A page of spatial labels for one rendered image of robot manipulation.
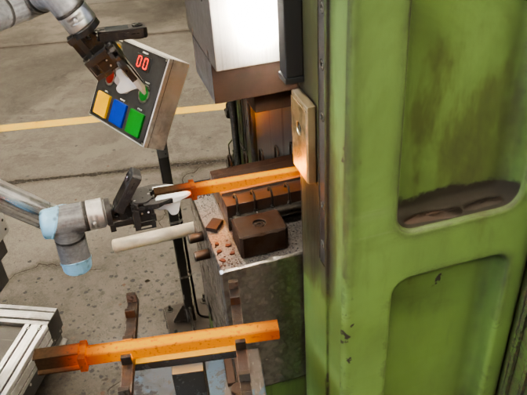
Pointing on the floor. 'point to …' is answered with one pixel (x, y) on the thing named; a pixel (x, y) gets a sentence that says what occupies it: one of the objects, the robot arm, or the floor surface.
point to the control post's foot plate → (177, 324)
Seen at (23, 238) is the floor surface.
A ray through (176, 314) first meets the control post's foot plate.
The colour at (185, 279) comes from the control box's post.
